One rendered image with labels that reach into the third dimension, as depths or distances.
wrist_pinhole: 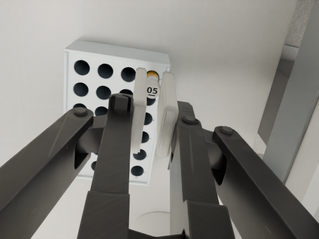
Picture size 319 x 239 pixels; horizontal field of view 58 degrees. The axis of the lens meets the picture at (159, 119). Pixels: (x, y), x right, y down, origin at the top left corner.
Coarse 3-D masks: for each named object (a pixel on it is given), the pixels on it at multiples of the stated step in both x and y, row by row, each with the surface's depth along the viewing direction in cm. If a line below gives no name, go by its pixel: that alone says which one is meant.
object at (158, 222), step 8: (144, 216) 35; (152, 216) 34; (160, 216) 34; (168, 216) 34; (136, 224) 34; (144, 224) 33; (152, 224) 33; (160, 224) 33; (168, 224) 33; (144, 232) 32; (152, 232) 32; (160, 232) 32; (168, 232) 32
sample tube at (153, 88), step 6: (150, 72) 23; (156, 72) 24; (150, 78) 22; (156, 78) 22; (150, 84) 21; (156, 84) 21; (150, 90) 21; (156, 90) 21; (150, 96) 21; (156, 96) 21
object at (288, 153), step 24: (312, 24) 17; (312, 48) 17; (312, 72) 17; (288, 96) 19; (312, 96) 17; (288, 120) 19; (312, 120) 17; (288, 144) 19; (312, 144) 16; (288, 168) 18; (312, 168) 16; (312, 192) 17
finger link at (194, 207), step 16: (176, 128) 15; (192, 128) 14; (176, 144) 14; (192, 144) 12; (176, 160) 13; (192, 160) 11; (208, 160) 12; (176, 176) 12; (192, 176) 10; (208, 176) 11; (176, 192) 11; (192, 192) 10; (208, 192) 10; (176, 208) 10; (192, 208) 8; (208, 208) 8; (224, 208) 8; (176, 224) 10; (192, 224) 8; (208, 224) 8; (224, 224) 8
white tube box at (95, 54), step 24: (72, 48) 23; (96, 48) 24; (120, 48) 25; (72, 72) 23; (96, 72) 23; (120, 72) 24; (72, 96) 24; (96, 96) 24; (144, 120) 27; (144, 144) 27; (144, 168) 28
